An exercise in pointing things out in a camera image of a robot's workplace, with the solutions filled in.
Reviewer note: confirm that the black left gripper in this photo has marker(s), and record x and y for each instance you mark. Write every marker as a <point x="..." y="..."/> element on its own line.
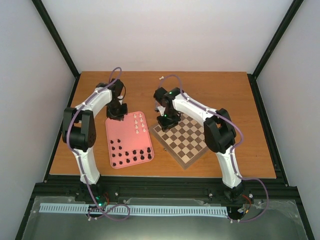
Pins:
<point x="117" y="117"/>

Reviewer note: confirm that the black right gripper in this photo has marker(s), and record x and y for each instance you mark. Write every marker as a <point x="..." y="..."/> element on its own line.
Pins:
<point x="165" y="126"/>

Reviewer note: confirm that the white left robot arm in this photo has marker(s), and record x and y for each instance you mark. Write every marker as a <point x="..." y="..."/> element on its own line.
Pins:
<point x="79" y="130"/>

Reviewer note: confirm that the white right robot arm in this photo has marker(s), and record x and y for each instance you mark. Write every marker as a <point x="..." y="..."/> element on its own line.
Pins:
<point x="219" y="133"/>

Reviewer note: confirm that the wooden chess board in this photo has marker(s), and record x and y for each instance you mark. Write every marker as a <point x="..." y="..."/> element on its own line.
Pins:
<point x="185" y="142"/>

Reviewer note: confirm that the pink plastic tray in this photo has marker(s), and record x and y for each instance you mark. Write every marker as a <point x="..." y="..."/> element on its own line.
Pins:
<point x="132" y="144"/>

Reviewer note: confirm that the light blue cable duct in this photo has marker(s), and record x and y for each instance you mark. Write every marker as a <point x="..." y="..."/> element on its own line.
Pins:
<point x="136" y="210"/>

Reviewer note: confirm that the black aluminium frame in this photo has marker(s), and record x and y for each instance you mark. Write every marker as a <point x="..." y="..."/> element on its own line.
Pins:
<point x="170" y="187"/>

